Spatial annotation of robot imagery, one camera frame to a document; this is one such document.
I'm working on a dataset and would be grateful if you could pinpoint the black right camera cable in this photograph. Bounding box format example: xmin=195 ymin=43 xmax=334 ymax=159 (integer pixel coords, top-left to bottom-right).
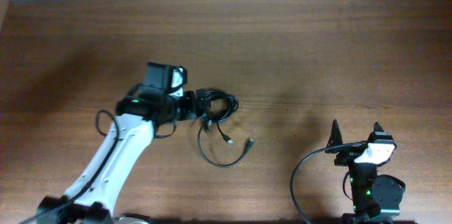
xmin=290 ymin=141 xmax=364 ymax=224

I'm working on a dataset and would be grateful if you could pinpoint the thin black USB cable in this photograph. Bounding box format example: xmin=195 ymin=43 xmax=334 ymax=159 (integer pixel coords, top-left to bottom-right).
xmin=196 ymin=119 xmax=255 ymax=168

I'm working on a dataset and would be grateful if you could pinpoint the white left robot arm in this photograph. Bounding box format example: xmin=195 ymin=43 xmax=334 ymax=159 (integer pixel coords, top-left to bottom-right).
xmin=26 ymin=62 xmax=203 ymax=223

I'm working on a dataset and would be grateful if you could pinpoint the thick black cable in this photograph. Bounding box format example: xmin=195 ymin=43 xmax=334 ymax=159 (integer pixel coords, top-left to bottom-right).
xmin=201 ymin=89 xmax=240 ymax=124

